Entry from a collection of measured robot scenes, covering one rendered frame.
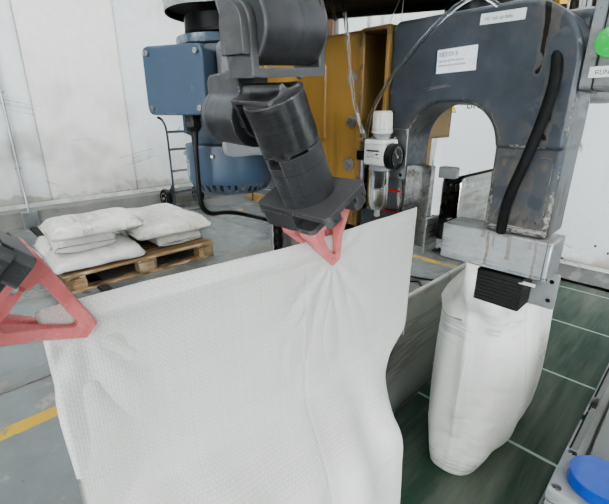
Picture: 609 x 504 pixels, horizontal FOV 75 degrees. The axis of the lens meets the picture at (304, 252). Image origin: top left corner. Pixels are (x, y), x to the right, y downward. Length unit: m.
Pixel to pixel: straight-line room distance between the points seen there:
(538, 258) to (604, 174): 2.76
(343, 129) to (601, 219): 2.80
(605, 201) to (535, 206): 2.78
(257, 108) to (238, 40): 0.05
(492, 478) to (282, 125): 1.02
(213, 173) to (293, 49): 0.36
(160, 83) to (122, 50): 5.11
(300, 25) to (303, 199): 0.15
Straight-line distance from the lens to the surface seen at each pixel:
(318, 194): 0.39
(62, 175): 5.48
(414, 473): 1.15
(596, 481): 0.56
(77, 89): 5.52
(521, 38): 0.58
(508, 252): 0.59
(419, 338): 1.28
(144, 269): 3.40
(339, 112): 0.72
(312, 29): 0.37
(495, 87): 0.58
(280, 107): 0.35
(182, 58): 0.62
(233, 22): 0.35
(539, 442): 1.34
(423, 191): 0.65
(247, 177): 0.68
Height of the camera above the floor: 1.21
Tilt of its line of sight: 19 degrees down
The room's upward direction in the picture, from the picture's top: straight up
